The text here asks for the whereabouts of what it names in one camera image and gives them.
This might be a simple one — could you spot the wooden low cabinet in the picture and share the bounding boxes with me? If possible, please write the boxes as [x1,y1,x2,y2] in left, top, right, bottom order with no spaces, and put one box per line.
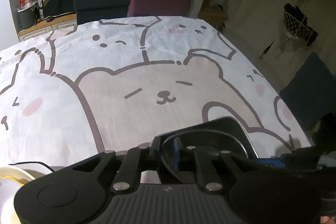
[17,12,78,42]

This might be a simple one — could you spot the cardboard box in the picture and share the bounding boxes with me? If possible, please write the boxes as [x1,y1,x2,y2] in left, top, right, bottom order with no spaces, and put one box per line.
[197,4,227,28]

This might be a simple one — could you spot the grey trash bin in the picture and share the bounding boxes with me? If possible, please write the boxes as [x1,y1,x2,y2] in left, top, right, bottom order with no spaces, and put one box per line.
[18,5,37,30]

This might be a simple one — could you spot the cream bowl with handles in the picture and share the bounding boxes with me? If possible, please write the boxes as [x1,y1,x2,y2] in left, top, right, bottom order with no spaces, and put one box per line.
[0,165,37,183]

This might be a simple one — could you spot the floral bowl with yellow rim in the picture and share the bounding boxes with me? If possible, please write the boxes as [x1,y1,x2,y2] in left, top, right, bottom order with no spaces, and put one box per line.
[0,175,30,224]

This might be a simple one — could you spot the cartoon bear tablecloth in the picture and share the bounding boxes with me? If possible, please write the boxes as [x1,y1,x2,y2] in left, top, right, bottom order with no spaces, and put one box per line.
[0,15,313,188]

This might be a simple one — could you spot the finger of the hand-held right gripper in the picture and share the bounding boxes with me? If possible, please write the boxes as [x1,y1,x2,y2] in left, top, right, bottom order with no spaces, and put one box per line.
[255,149,326,170]

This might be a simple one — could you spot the small black bowl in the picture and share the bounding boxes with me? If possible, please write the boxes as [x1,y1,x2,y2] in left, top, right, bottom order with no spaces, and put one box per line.
[151,116,256,184]

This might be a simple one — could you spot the black net bag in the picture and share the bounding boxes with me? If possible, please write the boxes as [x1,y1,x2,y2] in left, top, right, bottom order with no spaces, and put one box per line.
[283,3,319,46]

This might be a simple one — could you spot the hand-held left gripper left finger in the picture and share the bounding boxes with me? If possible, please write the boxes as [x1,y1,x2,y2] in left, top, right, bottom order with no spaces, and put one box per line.
[71,136,161,191]

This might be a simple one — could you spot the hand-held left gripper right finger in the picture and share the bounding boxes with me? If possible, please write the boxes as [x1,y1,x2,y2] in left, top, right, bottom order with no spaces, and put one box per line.
[173,137,254,191]

